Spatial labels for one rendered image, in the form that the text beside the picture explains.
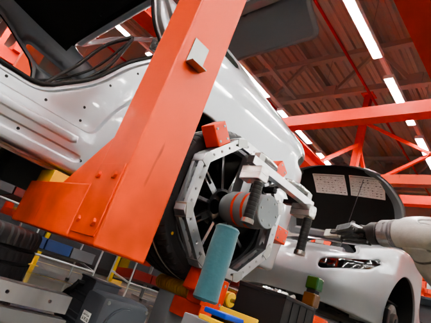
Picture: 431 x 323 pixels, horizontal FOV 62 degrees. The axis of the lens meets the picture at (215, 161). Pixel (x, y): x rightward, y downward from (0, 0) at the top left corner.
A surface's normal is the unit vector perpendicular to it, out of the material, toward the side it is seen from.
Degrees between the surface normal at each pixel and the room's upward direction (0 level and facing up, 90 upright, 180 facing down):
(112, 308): 90
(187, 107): 90
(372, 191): 141
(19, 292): 90
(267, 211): 90
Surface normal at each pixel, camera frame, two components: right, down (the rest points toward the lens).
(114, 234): 0.70, -0.02
